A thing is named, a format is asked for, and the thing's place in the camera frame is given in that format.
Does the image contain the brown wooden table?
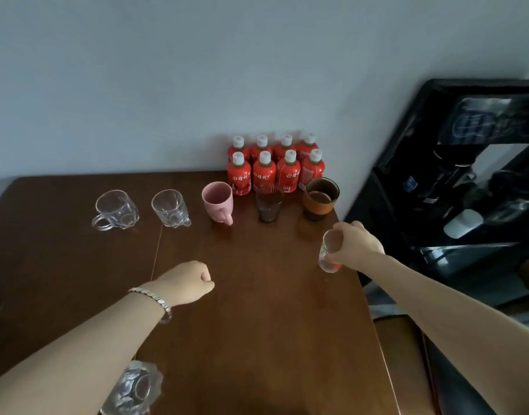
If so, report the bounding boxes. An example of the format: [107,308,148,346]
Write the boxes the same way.
[0,170,402,415]

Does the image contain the pink ceramic mug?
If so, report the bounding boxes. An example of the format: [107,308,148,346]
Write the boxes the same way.
[202,181,235,227]

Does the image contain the group of red drink bottles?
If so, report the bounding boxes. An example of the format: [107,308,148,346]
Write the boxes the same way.
[226,133,326,197]

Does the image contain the brown banded glass cup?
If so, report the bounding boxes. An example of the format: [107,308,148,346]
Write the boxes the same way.
[302,176,341,222]

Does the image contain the silver link bracelet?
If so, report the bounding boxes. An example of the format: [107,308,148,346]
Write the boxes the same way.
[127,286,173,325]

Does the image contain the person's right forearm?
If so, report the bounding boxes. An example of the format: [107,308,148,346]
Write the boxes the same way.
[364,254,529,415]

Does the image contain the clear glass mug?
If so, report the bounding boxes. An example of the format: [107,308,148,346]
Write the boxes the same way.
[99,360,165,415]
[91,189,140,232]
[151,188,192,229]

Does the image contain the person's left forearm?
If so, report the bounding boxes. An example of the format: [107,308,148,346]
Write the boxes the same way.
[0,291,170,415]

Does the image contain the person's right hand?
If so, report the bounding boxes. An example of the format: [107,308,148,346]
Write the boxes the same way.
[324,220,386,273]

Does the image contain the white plastic container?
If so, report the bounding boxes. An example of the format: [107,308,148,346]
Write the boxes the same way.
[442,209,484,240]

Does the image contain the clear tumbler with red print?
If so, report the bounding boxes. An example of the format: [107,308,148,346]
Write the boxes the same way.
[318,228,345,274]

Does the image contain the dark smoky tall glass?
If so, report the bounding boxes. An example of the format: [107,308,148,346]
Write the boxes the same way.
[255,185,286,224]

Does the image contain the black water dispenser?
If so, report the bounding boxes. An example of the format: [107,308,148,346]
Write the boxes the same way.
[344,78,529,307]

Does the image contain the person's left hand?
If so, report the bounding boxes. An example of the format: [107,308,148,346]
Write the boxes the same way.
[150,260,215,308]

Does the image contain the brown wooden chair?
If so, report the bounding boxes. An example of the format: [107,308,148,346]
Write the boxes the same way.
[372,314,443,415]

